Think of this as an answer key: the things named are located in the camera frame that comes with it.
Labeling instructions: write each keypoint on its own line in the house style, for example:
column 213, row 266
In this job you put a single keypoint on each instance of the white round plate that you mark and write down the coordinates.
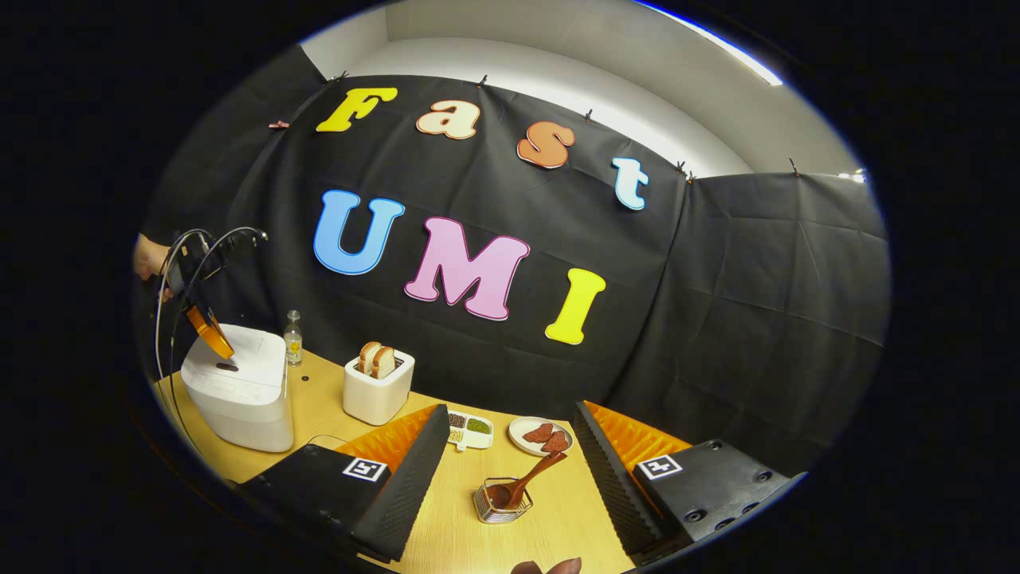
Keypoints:
column 522, row 426

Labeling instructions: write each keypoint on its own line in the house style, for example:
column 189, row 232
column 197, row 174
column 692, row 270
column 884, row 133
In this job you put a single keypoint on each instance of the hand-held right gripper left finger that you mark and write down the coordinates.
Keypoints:
column 410, row 486

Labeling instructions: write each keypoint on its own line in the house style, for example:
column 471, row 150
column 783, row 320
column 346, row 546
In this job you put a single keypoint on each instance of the small clear glass bottle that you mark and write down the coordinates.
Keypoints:
column 293, row 343

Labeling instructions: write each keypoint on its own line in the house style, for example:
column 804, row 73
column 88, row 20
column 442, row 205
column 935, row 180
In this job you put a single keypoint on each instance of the toast bread slice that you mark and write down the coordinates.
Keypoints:
column 384, row 363
column 367, row 357

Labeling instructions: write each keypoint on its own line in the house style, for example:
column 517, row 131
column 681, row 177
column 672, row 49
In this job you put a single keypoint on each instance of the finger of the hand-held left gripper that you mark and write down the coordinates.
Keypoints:
column 213, row 335

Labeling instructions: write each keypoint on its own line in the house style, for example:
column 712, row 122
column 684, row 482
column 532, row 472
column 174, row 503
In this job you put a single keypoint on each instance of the brown wooden spoon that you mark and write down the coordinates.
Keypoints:
column 534, row 477

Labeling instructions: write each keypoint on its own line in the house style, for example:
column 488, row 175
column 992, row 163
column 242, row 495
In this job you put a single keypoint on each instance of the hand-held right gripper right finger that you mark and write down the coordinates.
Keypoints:
column 610, row 486

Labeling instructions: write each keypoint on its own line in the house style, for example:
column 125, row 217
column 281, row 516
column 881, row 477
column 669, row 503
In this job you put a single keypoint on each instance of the short ceiling light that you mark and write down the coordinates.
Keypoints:
column 853, row 176

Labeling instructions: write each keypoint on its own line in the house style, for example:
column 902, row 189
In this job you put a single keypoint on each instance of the red meat slice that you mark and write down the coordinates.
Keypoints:
column 555, row 442
column 538, row 434

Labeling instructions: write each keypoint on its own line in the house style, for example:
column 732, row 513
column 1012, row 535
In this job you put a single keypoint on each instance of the white toaster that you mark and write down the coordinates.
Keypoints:
column 378, row 395

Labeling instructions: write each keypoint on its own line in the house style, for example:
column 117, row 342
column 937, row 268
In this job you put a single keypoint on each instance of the white divided bean dish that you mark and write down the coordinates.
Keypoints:
column 476, row 430

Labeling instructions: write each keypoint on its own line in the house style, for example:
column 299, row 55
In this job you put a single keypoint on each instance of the white rice cooker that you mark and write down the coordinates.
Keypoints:
column 239, row 399

